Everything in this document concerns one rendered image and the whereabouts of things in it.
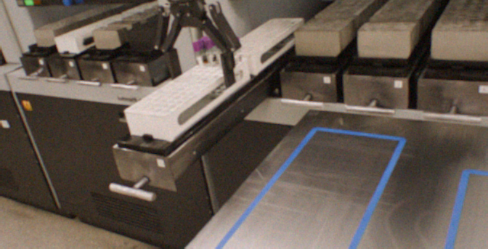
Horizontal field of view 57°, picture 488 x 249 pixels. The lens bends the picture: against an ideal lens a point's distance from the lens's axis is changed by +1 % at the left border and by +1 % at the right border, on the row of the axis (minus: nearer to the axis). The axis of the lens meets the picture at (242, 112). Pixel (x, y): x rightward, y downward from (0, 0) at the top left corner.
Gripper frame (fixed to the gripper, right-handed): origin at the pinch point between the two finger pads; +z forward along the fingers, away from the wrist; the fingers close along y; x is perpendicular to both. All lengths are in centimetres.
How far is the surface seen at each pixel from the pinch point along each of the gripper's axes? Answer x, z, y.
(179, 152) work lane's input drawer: -19.0, 5.9, 6.7
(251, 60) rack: 13.2, 0.8, 4.4
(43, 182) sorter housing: 18, 62, -110
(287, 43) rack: 32.6, 3.2, 4.1
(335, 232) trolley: -31, 4, 40
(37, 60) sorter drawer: 18, 6, -83
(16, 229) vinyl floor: 9, 86, -130
